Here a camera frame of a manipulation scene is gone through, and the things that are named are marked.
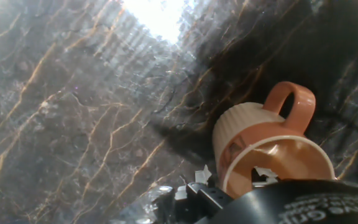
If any dark marble pattern mat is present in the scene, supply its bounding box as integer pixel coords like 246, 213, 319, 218
0, 0, 358, 224

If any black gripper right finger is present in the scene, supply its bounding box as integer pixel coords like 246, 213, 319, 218
252, 167, 279, 188

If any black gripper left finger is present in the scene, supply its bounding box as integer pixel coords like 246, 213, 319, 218
157, 164, 234, 224

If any pink white ribbed cup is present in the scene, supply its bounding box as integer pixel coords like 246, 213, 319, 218
211, 81, 336, 200

